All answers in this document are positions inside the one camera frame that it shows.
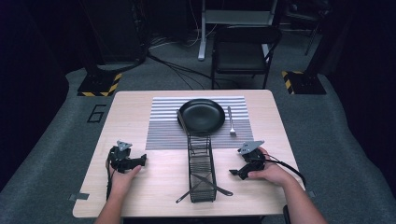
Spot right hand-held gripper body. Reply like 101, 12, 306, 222
237, 140, 267, 177

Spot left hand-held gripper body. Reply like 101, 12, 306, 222
108, 140, 140, 174

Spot person's left hand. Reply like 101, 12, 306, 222
106, 160, 143, 196

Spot person's right hand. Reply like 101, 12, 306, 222
247, 147, 296, 189

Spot grey striped placemat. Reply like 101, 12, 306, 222
145, 95, 255, 151

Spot silver fork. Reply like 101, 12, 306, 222
226, 105, 237, 137

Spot grey tape strip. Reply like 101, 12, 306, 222
68, 192, 91, 202

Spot black round plate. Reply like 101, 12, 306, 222
177, 98, 226, 133

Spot black stand base striped edge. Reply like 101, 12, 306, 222
281, 70, 328, 95
77, 72, 123, 98

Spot black folding chair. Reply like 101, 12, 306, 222
210, 25, 283, 91

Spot dark long-handled utensil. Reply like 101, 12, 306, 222
175, 178, 217, 204
191, 173, 234, 197

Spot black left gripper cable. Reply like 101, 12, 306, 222
105, 154, 114, 202

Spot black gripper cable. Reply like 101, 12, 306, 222
105, 154, 114, 202
262, 153, 307, 189

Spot black wire dish rack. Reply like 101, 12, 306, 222
186, 131, 219, 203

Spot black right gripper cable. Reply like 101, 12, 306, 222
262, 153, 307, 189

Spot black floor cables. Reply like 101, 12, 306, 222
146, 29, 241, 91

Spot white metal desk frame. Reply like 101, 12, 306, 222
197, 0, 279, 62

